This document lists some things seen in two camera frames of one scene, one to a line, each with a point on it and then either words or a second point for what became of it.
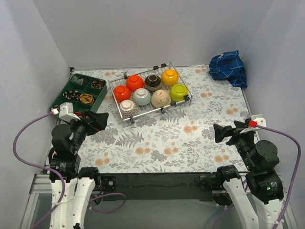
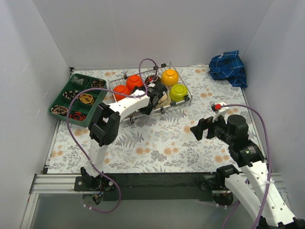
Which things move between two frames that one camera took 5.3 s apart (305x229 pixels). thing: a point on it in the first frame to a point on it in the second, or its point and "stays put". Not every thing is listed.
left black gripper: (90, 122) to (157, 94)
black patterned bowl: (152, 82) stays put
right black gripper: (233, 132) to (209, 129)
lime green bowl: (177, 92) stays put
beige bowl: (160, 98) stays put
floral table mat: (183, 140) stays put
